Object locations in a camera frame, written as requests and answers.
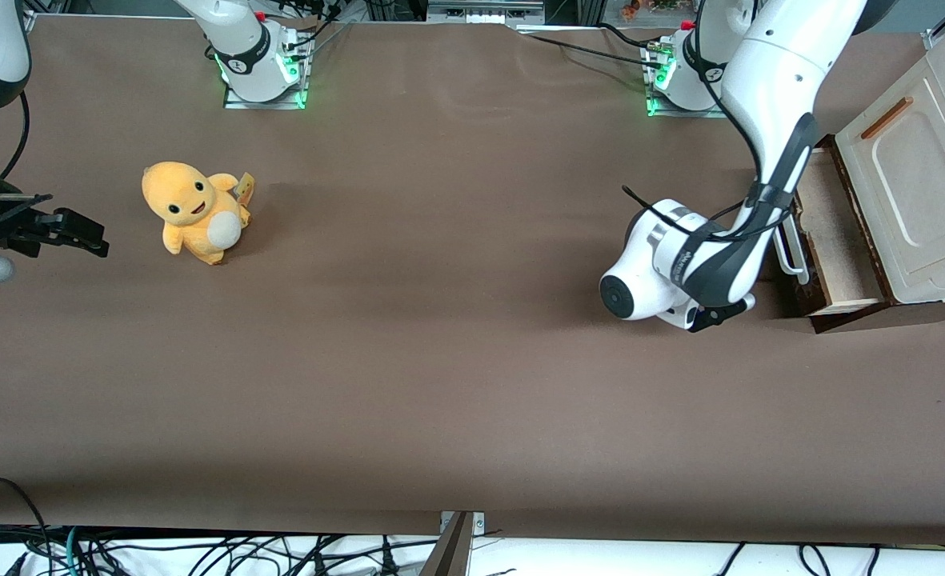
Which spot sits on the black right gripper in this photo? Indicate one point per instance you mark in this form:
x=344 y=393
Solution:
x=10 y=226

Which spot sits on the dark brown wooden drawer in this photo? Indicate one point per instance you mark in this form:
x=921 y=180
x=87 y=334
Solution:
x=836 y=232

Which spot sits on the yellow plush toy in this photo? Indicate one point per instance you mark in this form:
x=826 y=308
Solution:
x=192 y=212

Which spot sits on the brown table cover sheet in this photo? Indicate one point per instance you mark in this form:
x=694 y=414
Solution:
x=440 y=320

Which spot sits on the dark angled support bar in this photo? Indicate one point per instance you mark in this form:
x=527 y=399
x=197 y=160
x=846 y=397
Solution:
x=450 y=552

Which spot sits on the orange patterned object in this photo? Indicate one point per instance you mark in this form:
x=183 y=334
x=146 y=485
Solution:
x=636 y=10

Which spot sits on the cream white box cabinet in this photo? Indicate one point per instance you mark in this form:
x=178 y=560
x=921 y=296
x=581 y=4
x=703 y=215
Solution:
x=920 y=184

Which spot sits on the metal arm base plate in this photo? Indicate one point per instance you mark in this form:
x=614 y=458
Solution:
x=684 y=113
x=264 y=104

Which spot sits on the grey metal rail box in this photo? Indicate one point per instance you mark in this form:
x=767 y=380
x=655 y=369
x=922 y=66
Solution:
x=484 y=12

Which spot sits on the silver metal bracket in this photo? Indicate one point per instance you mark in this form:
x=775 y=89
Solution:
x=478 y=522

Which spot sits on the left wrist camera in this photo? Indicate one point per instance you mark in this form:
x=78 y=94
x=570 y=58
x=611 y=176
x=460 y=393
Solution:
x=712 y=318

